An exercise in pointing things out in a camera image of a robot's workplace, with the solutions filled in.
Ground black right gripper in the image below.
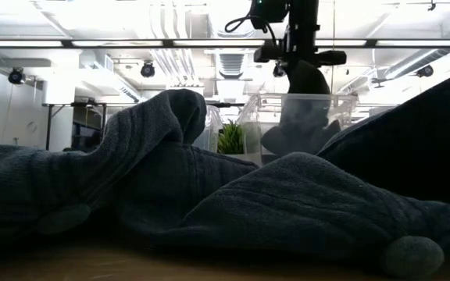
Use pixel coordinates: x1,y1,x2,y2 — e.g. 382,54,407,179
254,0,347,94

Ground dark grey hat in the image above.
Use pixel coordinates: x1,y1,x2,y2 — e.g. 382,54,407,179
262,93,343,156

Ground dark grey towel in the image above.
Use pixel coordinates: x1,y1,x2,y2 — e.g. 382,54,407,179
146,73,450,280

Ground dark blue pompom hat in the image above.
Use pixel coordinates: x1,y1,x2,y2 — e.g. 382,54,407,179
0,88,259,251

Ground black ceiling spot lamp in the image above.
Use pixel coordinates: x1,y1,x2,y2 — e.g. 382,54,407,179
272,62,288,78
140,60,156,78
416,64,435,78
7,67,26,86

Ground clear plastic bin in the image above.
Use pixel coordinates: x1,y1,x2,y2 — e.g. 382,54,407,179
191,104,223,153
242,92,361,165

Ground thin vertical hanging rod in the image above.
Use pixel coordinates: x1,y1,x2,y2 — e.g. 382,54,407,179
330,0,337,94

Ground ceiling air vent grille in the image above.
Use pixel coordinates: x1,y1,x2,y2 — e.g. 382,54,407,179
217,52,246,80

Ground small green potted plant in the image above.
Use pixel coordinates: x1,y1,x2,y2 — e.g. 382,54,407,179
216,119,250,162

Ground long ceiling light strip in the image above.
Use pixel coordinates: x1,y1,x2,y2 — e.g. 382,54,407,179
0,37,450,49

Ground black-legged background table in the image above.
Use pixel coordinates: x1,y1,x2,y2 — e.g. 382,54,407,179
41,101,108,152

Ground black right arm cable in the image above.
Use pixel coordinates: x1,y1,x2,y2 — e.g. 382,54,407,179
223,14,279,48

